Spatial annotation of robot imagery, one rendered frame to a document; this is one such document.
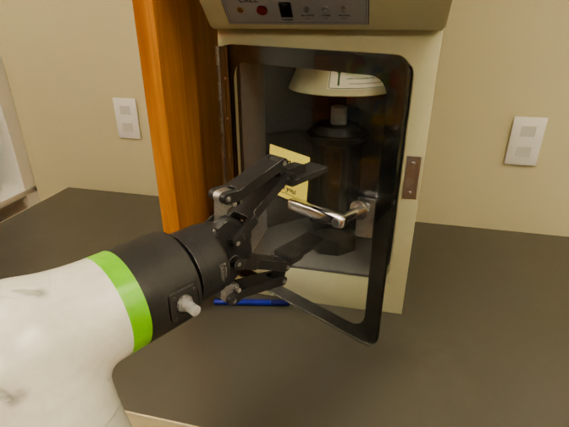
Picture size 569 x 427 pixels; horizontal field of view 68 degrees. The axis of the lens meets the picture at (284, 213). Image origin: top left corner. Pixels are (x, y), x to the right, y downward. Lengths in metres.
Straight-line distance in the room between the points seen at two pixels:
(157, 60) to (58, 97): 0.83
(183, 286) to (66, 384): 0.11
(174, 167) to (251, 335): 0.31
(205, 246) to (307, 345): 0.36
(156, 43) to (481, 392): 0.66
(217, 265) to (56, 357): 0.16
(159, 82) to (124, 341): 0.38
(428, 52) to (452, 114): 0.48
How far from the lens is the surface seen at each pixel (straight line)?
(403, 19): 0.61
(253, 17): 0.63
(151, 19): 0.64
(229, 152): 0.70
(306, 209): 0.54
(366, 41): 0.65
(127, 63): 1.29
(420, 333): 0.78
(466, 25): 1.09
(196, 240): 0.41
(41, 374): 0.34
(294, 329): 0.75
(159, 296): 0.37
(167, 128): 0.65
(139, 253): 0.38
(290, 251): 0.55
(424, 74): 0.65
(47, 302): 0.35
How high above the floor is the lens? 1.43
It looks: 25 degrees down
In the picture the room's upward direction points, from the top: straight up
